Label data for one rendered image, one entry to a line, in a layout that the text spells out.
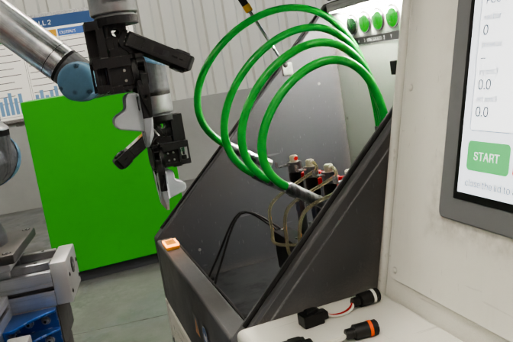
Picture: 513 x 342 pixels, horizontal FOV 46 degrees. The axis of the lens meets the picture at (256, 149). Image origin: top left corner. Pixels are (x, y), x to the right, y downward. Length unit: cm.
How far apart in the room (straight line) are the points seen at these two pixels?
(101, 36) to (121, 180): 341
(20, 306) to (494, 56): 103
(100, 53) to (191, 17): 661
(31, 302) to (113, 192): 305
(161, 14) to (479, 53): 692
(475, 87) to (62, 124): 374
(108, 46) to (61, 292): 57
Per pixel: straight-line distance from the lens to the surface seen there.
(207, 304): 105
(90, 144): 432
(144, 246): 447
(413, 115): 85
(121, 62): 97
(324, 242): 88
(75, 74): 121
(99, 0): 98
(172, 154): 134
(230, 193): 151
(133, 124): 99
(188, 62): 99
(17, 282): 135
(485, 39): 74
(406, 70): 88
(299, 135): 156
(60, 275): 133
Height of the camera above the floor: 133
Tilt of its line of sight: 8 degrees down
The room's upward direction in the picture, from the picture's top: 9 degrees counter-clockwise
